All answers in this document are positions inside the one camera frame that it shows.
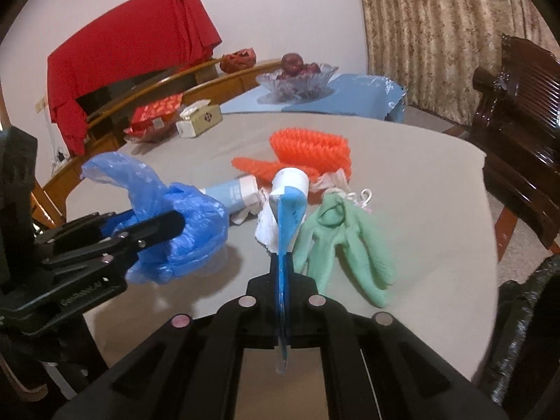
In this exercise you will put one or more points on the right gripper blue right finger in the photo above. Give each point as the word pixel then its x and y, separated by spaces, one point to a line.
pixel 375 367

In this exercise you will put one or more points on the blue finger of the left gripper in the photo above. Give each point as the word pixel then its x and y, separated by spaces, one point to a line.
pixel 134 238
pixel 84 231

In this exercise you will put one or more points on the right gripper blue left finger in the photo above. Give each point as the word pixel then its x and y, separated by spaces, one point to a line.
pixel 187 369

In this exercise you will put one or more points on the blue plastic bag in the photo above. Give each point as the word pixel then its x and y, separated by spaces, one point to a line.
pixel 206 226

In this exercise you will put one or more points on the white tissue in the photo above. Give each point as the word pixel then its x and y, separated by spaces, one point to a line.
pixel 251 199

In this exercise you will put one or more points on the green glove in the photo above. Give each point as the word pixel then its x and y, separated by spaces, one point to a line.
pixel 340 227

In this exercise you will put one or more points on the thick orange foam net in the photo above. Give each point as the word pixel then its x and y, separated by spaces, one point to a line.
pixel 315 150

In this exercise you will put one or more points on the pink wrapper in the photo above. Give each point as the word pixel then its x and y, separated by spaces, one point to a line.
pixel 330 181

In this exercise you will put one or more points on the black lined trash bin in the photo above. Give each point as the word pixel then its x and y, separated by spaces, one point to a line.
pixel 521 374

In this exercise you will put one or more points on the glass dish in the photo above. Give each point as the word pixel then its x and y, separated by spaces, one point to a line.
pixel 157 130

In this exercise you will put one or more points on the red gift packet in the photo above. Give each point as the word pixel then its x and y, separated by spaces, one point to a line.
pixel 167 108

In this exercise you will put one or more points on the tissue box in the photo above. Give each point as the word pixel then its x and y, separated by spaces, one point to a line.
pixel 197 118

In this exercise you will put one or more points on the wooden tv cabinet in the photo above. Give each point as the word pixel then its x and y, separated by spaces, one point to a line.
pixel 105 127

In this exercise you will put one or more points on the red cloth cover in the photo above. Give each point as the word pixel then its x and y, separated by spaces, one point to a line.
pixel 135 38

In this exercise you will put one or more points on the glass fruit bowl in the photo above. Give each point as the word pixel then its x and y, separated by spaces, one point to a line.
pixel 307 86

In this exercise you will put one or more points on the red apples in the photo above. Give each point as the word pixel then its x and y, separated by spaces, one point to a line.
pixel 292 65

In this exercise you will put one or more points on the blue tablecloth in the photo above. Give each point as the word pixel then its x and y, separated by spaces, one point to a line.
pixel 366 96

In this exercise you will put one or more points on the dark wooden armchair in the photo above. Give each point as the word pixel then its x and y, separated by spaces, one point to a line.
pixel 516 124

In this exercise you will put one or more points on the floral beige curtain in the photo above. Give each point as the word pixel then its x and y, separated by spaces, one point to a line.
pixel 432 47

